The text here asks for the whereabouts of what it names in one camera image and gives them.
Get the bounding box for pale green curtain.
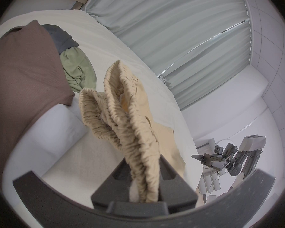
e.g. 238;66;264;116
159;20;253;111
82;0;251;78

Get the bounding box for brown garment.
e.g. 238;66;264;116
0;20;76;187

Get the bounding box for beige shorts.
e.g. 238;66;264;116
78;60;186;204

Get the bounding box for green garment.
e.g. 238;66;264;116
59;46;97;93

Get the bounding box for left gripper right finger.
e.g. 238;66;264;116
158;154;198;211

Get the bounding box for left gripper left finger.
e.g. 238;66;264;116
91;159;131;210

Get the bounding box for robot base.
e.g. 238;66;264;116
197;170;231;205

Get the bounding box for dark grey garment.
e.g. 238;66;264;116
41;24;79;55

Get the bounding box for bed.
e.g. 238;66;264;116
0;0;204;214

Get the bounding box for white garment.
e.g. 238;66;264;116
4;96;89;182

